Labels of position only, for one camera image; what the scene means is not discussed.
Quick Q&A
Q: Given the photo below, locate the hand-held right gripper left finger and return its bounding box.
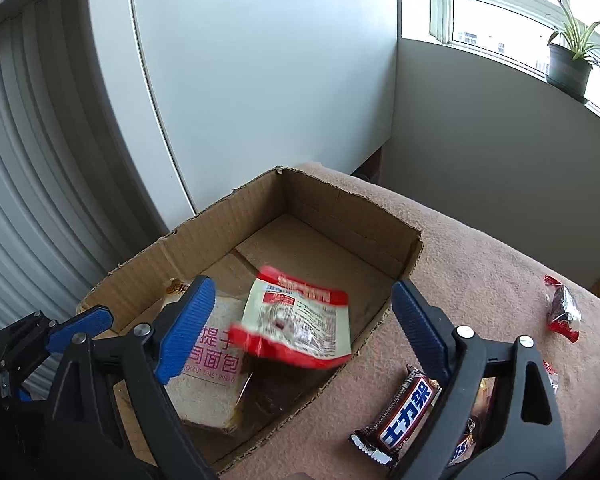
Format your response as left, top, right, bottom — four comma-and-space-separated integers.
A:
35, 275, 219, 480

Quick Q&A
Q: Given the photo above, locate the red white snack packet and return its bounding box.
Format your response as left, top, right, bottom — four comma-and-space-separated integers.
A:
228, 266, 353, 371

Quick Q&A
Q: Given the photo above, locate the brown chocolate bar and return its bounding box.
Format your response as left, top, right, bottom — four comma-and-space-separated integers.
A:
447, 412, 481, 468
349, 365, 443, 467

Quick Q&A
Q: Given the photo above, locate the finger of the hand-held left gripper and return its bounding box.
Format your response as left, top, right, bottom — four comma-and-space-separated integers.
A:
0, 305, 116, 396

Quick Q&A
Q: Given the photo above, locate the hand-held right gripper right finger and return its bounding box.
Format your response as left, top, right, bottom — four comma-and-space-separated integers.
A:
391, 279, 567, 480

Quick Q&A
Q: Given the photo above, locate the white window frame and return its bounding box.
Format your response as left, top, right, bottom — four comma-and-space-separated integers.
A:
400, 0, 600, 121

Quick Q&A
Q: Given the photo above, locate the white ribbed panel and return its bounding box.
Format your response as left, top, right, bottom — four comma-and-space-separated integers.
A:
0, 0, 146, 341

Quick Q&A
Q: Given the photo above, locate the potted spider plant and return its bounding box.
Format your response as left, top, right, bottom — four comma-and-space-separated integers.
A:
546, 0, 600, 128

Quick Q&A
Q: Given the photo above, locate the sliced toast bread packet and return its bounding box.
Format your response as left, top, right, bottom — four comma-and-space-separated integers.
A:
162, 279, 255, 435

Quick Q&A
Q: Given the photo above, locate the brown cardboard box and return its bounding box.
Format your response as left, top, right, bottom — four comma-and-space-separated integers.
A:
76, 164, 424, 476

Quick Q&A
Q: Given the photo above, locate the white cabinet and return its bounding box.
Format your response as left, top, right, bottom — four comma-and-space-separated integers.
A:
77, 0, 398, 233

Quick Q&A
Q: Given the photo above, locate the clear red-ended date packet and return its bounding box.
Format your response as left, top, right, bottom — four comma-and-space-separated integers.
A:
542, 360, 560, 396
544, 275, 582, 345

